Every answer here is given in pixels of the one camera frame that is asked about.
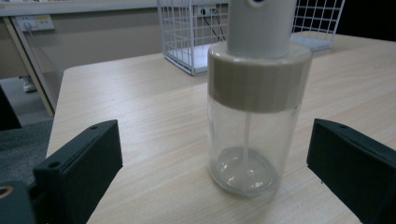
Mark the white wall power socket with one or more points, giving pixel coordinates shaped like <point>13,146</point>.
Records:
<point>35,22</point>

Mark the white desk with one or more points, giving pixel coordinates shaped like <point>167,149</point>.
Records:
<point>37,12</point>

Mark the clear glass spray bottle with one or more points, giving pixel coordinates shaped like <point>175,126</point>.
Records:
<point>257,102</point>

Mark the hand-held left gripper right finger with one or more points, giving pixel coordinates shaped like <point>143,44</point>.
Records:
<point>355,165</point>

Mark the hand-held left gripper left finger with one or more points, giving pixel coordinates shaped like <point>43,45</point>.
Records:
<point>79,168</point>

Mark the white shoe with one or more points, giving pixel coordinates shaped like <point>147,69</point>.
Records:
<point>28,84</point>

